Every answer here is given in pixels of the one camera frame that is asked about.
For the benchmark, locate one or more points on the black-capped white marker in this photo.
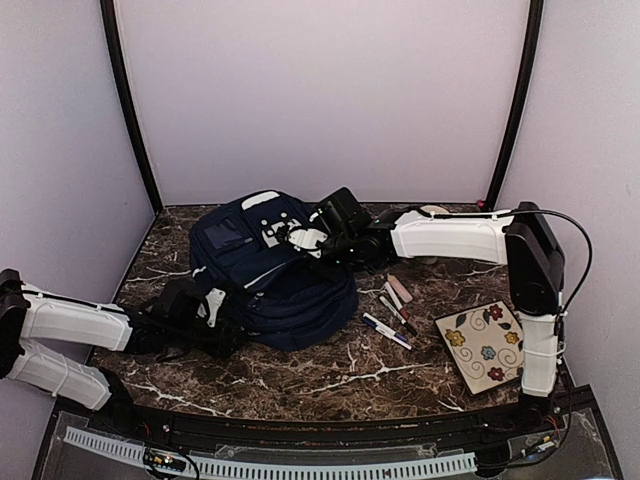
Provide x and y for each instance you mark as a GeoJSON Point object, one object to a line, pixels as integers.
{"type": "Point", "coordinates": [396, 313]}

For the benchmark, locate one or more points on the red-capped white marker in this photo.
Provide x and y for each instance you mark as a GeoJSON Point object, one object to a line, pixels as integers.
{"type": "Point", "coordinates": [395, 300]}

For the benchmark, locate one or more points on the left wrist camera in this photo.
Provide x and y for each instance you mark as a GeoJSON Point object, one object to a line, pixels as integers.
{"type": "Point", "coordinates": [210, 307]}

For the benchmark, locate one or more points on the grey slotted cable duct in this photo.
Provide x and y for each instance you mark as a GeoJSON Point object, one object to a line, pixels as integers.
{"type": "Point", "coordinates": [253, 463]}

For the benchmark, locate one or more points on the navy blue student backpack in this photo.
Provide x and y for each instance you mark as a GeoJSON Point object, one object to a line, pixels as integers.
{"type": "Point", "coordinates": [282, 297]}

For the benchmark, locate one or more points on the blue-capped white marker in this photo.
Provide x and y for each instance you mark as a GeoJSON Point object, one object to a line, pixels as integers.
{"type": "Point", "coordinates": [393, 337]}

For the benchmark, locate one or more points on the left black frame post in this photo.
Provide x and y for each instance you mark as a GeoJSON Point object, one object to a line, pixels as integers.
{"type": "Point", "coordinates": [128, 109]}

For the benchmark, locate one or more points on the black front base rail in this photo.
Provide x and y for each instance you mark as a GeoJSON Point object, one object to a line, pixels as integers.
{"type": "Point", "coordinates": [574, 443]}

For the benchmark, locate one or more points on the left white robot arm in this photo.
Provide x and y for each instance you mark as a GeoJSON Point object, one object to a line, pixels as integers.
{"type": "Point", "coordinates": [31, 318]}

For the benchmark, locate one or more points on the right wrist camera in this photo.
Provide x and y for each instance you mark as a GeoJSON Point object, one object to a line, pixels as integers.
{"type": "Point", "coordinates": [307, 240]}

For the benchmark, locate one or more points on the pink pencil-shaped eraser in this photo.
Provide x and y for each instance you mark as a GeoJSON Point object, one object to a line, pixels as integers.
{"type": "Point", "coordinates": [399, 288]}

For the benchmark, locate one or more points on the purple-capped white marker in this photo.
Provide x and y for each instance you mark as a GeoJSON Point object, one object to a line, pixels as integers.
{"type": "Point", "coordinates": [383, 327]}

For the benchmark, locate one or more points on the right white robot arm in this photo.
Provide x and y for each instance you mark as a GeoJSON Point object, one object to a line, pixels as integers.
{"type": "Point", "coordinates": [520, 239]}

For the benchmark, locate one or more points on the cream floral ceramic mug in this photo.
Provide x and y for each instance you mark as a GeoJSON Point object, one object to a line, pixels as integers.
{"type": "Point", "coordinates": [433, 210]}

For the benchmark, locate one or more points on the black frame post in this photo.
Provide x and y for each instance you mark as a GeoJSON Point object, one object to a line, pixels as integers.
{"type": "Point", "coordinates": [128, 109]}
{"type": "Point", "coordinates": [516, 111]}

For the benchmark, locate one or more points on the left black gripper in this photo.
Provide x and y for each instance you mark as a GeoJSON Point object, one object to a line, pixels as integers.
{"type": "Point", "coordinates": [221, 346]}

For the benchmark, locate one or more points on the square floral ceramic plate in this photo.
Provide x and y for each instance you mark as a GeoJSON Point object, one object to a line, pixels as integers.
{"type": "Point", "coordinates": [486, 344]}

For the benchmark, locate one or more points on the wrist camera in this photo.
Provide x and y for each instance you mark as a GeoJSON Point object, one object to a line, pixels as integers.
{"type": "Point", "coordinates": [210, 307]}
{"type": "Point", "coordinates": [307, 240]}

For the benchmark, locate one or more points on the right black frame post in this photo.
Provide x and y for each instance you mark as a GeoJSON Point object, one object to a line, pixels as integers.
{"type": "Point", "coordinates": [516, 111]}

